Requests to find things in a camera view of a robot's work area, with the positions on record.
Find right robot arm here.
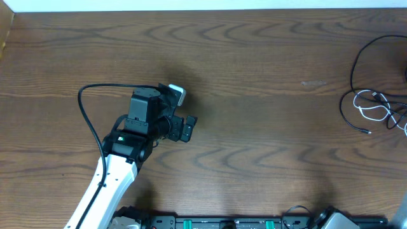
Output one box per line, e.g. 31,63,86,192
308,195,406,229

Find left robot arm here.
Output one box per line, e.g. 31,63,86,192
66,84,198,228

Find left camera black cable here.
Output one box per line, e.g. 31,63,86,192
74,83,160,229

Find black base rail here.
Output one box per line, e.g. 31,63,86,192
107,207,387,229

